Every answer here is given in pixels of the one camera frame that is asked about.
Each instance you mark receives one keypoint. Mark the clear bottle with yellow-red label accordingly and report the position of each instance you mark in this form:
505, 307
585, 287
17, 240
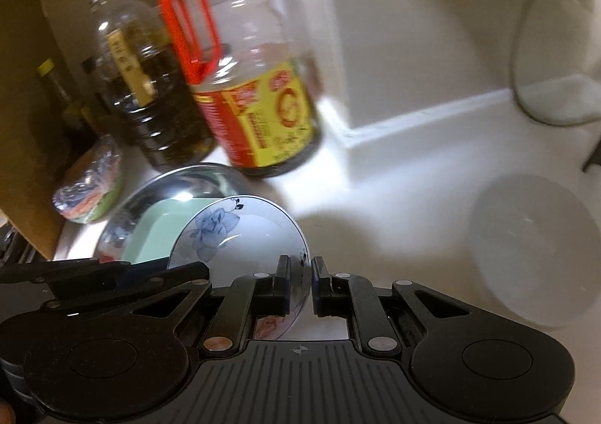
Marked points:
253, 100

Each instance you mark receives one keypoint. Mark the small bottle with yellow cap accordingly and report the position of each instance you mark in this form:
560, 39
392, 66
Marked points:
51, 90

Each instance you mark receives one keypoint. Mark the white bowl with blue flower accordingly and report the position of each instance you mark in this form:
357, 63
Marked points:
244, 236

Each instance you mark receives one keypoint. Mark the large stainless steel basin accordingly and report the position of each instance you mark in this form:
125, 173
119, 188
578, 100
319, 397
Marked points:
141, 203

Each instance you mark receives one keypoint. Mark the glass pot lid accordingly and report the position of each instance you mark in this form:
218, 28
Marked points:
563, 53

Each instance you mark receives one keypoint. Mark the dark oil bottle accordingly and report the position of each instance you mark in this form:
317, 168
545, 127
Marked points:
150, 123

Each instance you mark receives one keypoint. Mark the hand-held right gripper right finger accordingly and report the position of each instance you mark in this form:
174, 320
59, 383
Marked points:
320, 288

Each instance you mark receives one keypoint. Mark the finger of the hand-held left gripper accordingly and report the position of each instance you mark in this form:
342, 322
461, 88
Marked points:
159, 278
61, 270

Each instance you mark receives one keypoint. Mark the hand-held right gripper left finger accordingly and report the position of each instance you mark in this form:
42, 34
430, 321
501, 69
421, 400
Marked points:
282, 285

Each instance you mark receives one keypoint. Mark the brown wooden board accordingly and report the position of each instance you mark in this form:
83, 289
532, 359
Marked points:
23, 123

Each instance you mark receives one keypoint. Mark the plastic-wrapped green bowl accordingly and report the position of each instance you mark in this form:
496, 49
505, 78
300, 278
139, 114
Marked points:
89, 189

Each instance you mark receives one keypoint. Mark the translucent white bowl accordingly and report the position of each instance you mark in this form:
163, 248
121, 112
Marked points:
535, 255

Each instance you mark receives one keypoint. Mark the light green plate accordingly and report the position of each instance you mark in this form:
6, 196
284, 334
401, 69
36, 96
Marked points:
155, 231

